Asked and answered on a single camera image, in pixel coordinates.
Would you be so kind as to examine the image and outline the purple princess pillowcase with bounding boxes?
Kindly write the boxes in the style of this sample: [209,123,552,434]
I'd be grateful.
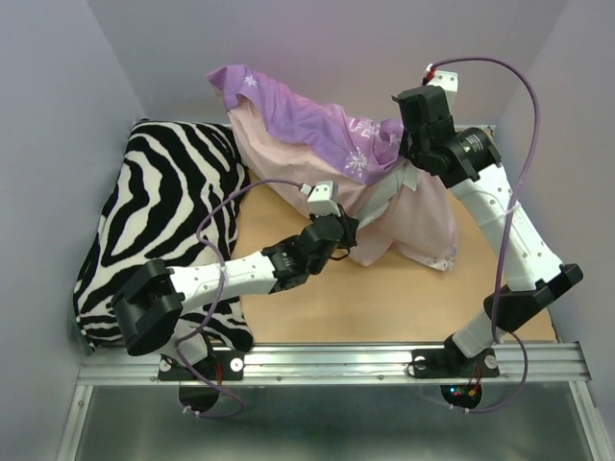
[206,64,457,272]

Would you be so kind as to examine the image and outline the white pillow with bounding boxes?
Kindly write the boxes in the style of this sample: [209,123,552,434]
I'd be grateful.
[354,162,420,230]

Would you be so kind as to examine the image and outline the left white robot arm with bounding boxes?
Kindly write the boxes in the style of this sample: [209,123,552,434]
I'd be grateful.
[111,214,358,356]

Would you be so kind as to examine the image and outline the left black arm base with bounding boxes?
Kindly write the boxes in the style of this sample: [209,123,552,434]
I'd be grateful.
[158,349,245,412]

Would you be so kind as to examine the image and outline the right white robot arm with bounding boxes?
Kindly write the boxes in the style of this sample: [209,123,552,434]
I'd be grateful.
[393,85,583,375]

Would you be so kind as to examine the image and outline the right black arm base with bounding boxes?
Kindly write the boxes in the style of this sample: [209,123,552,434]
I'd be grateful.
[406,348,501,410]

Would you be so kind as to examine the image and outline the zebra print pillow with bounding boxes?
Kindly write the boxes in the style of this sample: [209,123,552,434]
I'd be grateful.
[72,119,250,352]

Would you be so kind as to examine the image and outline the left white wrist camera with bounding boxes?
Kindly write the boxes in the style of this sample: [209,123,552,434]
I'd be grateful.
[300,181,341,217]

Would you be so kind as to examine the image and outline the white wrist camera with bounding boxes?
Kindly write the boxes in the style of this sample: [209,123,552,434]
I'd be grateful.
[423,66,459,107]
[300,181,341,217]

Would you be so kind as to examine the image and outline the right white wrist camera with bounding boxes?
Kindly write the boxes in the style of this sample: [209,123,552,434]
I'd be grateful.
[423,66,459,107]

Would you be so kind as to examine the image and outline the aluminium mounting rail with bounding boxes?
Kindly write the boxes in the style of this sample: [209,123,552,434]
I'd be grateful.
[58,342,614,460]

